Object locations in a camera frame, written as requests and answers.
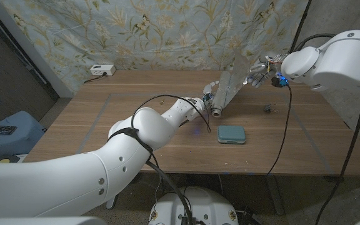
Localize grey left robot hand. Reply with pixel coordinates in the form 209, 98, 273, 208
202, 79, 223, 110

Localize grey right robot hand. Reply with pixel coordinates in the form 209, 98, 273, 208
247, 53, 289, 88

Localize aluminum foil roll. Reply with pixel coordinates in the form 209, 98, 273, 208
210, 51, 253, 119

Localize teal sponge block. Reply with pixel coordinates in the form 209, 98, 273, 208
217, 125, 247, 145

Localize floral backdrop cloth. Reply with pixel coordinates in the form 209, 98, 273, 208
0, 0, 309, 94

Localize white power strip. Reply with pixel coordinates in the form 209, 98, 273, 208
89, 64, 117, 76

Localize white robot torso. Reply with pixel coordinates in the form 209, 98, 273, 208
148, 186, 239, 225

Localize grey table leg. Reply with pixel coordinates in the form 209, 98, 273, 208
264, 174, 286, 216
106, 193, 120, 209

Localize blue storage bin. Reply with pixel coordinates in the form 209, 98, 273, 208
0, 110, 46, 157

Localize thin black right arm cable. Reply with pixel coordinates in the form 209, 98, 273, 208
266, 84, 293, 176

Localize black arm strap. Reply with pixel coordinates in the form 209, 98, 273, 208
107, 127, 154, 154

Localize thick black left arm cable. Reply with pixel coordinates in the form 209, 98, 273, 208
145, 159, 195, 225

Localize black power strip cord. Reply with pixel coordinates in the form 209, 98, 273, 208
82, 72, 108, 84

